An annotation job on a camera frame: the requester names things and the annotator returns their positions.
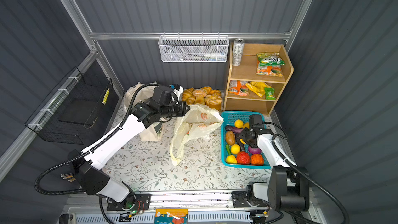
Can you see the bread rolls tray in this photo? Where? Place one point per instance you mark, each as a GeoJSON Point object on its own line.
{"type": "Point", "coordinates": [205, 96]}

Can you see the silver can rear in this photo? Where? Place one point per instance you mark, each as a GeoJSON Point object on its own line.
{"type": "Point", "coordinates": [237, 52]}

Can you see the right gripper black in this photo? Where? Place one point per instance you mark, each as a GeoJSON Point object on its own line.
{"type": "Point", "coordinates": [243, 135]}

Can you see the orange snack bag shelf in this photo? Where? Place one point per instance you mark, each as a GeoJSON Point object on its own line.
{"type": "Point", "coordinates": [239, 87]}
{"type": "Point", "coordinates": [270, 71]}

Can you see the orange snack bag lower shelf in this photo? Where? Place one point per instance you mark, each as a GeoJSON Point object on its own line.
{"type": "Point", "coordinates": [239, 87]}

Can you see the small green snack packet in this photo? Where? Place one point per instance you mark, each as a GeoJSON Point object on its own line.
{"type": "Point", "coordinates": [269, 93]}

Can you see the white wire wall basket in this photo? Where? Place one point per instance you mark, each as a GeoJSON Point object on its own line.
{"type": "Point", "coordinates": [172, 49]}

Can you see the yellow lemon bottom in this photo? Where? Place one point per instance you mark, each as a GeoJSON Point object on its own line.
{"type": "Point", "coordinates": [231, 160]}

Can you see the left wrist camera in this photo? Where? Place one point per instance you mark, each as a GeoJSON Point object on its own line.
{"type": "Point", "coordinates": [177, 89]}

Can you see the green chips bag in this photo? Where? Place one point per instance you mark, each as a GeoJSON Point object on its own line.
{"type": "Point", "coordinates": [270, 59]}

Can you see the yellow snack bag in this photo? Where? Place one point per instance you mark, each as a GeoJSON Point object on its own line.
{"type": "Point", "coordinates": [257, 87]}

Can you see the cream plastic grocery bag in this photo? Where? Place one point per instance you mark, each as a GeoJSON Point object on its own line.
{"type": "Point", "coordinates": [198, 123]}

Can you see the yellow lemon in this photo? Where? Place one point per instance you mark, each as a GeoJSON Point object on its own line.
{"type": "Point", "coordinates": [235, 149]}
{"type": "Point", "coordinates": [239, 124]}
{"type": "Point", "coordinates": [231, 160]}

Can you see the teal plastic basket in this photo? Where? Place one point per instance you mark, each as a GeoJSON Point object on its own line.
{"type": "Point", "coordinates": [229, 117]}

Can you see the wooden shelf unit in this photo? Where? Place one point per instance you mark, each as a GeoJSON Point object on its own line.
{"type": "Point", "coordinates": [246, 71]}

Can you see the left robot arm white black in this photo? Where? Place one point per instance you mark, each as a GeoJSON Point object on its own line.
{"type": "Point", "coordinates": [86, 165]}

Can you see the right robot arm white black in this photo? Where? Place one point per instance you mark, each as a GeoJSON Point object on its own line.
{"type": "Point", "coordinates": [288, 188]}

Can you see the purple eggplant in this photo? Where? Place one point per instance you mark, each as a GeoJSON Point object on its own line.
{"type": "Point", "coordinates": [233, 129]}

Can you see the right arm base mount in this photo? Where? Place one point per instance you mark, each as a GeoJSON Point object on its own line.
{"type": "Point", "coordinates": [242, 199]}

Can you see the orange yellow mango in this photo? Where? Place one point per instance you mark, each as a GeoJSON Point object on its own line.
{"type": "Point", "coordinates": [246, 125]}

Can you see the colourful box at front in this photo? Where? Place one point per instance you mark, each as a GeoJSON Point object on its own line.
{"type": "Point", "coordinates": [171, 216]}

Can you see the white tube in basket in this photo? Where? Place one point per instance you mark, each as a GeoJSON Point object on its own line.
{"type": "Point", "coordinates": [210, 56]}

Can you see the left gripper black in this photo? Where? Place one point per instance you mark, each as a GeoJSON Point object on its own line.
{"type": "Point", "coordinates": [182, 111]}

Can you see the orange pumpkin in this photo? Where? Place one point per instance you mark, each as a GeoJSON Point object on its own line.
{"type": "Point", "coordinates": [256, 160]}

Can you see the black wire wall basket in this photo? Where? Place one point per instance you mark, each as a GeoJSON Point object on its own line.
{"type": "Point", "coordinates": [79, 112]}

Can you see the yellow lemon left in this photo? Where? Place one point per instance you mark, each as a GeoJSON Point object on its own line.
{"type": "Point", "coordinates": [235, 149]}

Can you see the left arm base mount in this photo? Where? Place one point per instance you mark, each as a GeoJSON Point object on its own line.
{"type": "Point", "coordinates": [137, 202]}

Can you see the green chili pepper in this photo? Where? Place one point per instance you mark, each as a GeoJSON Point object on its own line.
{"type": "Point", "coordinates": [228, 149]}

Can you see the beige canvas tote bag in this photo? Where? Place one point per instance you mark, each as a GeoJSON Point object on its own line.
{"type": "Point", "coordinates": [154, 130]}

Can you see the yellow lemon top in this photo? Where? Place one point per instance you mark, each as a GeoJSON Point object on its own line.
{"type": "Point", "coordinates": [239, 124]}

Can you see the orange snack bag top shelf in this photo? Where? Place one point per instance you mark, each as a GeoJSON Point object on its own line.
{"type": "Point", "coordinates": [270, 71]}

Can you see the purple onion lower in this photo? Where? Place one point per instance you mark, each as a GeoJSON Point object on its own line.
{"type": "Point", "coordinates": [254, 151]}

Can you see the brown potato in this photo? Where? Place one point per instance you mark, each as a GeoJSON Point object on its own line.
{"type": "Point", "coordinates": [230, 138]}

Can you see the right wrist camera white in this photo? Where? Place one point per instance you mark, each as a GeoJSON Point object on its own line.
{"type": "Point", "coordinates": [256, 122]}

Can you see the red tomato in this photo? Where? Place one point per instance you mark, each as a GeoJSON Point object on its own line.
{"type": "Point", "coordinates": [243, 158]}

